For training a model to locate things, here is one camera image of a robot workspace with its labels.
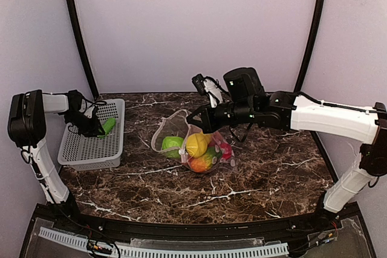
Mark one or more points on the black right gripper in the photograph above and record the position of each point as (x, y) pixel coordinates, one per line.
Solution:
(210, 118)

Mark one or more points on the red toy fruit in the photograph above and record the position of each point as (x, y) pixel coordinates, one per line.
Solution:
(216, 139)

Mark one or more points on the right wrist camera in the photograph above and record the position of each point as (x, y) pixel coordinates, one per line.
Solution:
(210, 87)

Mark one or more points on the clear zip top bag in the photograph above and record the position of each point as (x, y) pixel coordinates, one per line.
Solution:
(176, 125)

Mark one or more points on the black left frame post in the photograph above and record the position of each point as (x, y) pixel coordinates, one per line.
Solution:
(77, 33)

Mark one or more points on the yellow toy lemon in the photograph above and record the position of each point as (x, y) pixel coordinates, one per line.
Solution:
(197, 143)

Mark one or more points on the black front rail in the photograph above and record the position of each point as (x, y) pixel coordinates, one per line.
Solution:
(292, 228)

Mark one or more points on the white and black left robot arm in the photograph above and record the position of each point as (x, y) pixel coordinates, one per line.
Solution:
(27, 128)

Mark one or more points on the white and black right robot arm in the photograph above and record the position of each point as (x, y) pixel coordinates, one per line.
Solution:
(246, 102)

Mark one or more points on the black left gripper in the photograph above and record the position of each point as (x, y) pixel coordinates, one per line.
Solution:
(89, 122)

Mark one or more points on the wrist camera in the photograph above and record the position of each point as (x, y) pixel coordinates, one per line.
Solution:
(87, 109)
(210, 87)

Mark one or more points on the green toy cucumber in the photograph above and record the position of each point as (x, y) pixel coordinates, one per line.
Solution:
(107, 127)

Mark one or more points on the white plastic basket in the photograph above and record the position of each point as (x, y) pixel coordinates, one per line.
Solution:
(91, 153)

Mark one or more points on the black right frame post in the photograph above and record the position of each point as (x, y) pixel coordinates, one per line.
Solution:
(317, 13)

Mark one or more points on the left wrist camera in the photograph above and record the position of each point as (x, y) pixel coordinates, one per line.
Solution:
(87, 109)

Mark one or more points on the green orange toy mango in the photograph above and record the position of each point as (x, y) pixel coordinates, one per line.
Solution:
(206, 161)

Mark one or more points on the white slotted cable duct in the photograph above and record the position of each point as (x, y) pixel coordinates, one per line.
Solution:
(156, 248)

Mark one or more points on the red toy apple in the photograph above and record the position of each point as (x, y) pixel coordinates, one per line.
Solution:
(226, 150)

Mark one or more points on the black frame post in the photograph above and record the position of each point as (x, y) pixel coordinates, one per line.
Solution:
(317, 13)
(77, 33)

